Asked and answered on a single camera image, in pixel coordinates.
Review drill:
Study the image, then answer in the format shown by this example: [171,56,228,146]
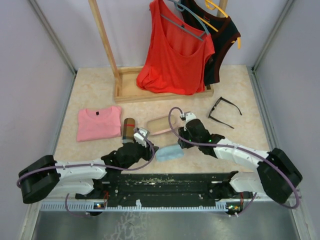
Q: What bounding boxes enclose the plaid brown glasses case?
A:
[122,117,136,144]

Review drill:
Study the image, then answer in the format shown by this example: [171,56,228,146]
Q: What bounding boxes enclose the light blue cloth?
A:
[155,144,184,162]

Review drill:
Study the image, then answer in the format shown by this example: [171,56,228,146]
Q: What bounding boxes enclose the pink glasses case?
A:
[145,115,172,136]

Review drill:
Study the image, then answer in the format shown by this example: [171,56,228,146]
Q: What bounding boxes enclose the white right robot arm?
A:
[178,118,303,204]

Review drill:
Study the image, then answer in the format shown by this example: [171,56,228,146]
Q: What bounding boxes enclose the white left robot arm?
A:
[16,142,159,204]

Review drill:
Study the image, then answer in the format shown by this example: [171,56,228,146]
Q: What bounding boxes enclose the folded pink t-shirt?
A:
[76,105,122,142]

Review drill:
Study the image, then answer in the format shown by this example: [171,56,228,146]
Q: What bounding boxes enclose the wooden clothes rack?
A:
[88,0,214,104]

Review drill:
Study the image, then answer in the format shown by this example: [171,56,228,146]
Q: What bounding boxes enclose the red tank top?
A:
[136,0,215,95]

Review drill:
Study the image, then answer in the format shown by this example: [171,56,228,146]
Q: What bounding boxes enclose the black maroon-trimmed tank top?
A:
[181,0,241,86]

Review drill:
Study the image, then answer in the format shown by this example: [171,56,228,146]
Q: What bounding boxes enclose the grey-blue plastic hanger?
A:
[160,0,211,42]

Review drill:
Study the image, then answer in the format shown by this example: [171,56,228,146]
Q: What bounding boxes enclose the yellow plastic hanger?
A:
[199,0,242,50]

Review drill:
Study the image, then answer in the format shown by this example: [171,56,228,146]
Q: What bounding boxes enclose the black frame sunglasses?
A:
[207,96,243,130]

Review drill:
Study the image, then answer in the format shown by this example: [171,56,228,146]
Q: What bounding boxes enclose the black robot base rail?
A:
[75,172,253,215]

